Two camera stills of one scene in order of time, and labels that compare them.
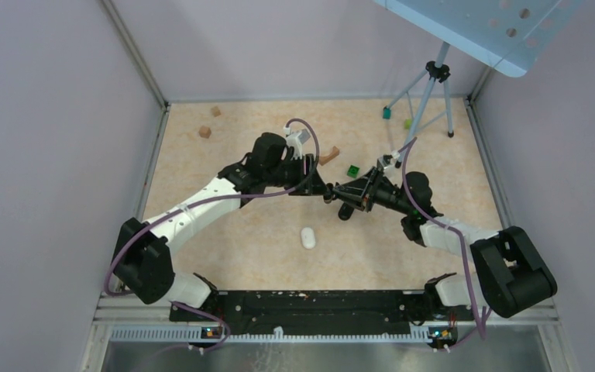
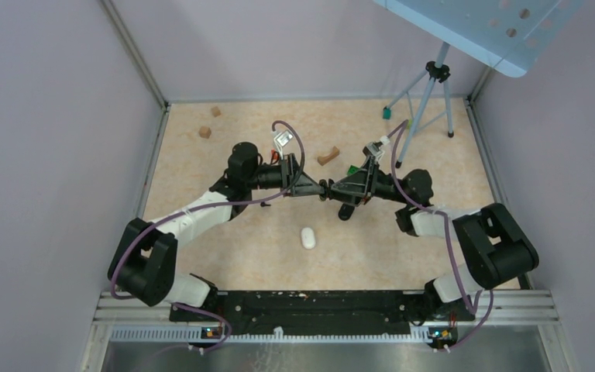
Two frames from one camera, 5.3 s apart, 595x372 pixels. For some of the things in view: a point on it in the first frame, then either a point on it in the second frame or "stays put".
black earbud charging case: [345, 211] stays put
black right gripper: [351, 193] stays put
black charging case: [328, 196] stays put
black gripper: [383, 160] -> [373, 147]
